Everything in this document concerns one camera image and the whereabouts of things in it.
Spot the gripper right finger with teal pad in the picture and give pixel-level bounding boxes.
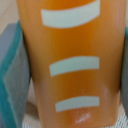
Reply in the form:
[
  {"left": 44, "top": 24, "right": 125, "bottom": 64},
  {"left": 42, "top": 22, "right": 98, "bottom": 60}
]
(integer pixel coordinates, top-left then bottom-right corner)
[{"left": 120, "top": 27, "right": 128, "bottom": 128}]

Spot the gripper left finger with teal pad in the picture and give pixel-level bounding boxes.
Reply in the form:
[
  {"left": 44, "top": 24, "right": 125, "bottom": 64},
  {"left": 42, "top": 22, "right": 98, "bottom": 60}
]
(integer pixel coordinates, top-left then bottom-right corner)
[{"left": 0, "top": 22, "right": 30, "bottom": 128}]

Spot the orange toy bread loaf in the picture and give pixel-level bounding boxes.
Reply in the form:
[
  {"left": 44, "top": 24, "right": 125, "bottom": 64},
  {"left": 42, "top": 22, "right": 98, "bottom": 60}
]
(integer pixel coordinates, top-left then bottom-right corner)
[{"left": 17, "top": 0, "right": 127, "bottom": 128}]

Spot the round wooden plate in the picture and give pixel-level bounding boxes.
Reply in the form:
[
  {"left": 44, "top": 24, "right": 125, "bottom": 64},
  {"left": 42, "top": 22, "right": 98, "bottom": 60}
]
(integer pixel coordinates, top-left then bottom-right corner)
[{"left": 0, "top": 0, "right": 19, "bottom": 35}]

